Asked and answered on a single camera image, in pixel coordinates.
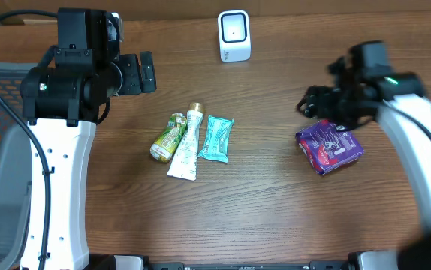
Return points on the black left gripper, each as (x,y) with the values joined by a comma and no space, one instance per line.
(146,71)

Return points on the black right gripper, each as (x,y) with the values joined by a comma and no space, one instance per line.
(320,103)

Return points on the white tube gold cap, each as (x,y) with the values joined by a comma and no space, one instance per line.
(184,163)

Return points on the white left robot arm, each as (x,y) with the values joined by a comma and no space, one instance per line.
(65,97)

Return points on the white barcode scanner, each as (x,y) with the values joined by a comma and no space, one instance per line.
(234,36)

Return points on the red floral pantyliner pack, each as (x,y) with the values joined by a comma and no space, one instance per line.
(327,148)

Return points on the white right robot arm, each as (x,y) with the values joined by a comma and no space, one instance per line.
(366,87)

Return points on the brown cardboard backdrop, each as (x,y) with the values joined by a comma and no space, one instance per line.
(199,9)

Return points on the green wet wipes pack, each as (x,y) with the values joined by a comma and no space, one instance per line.
(215,147)

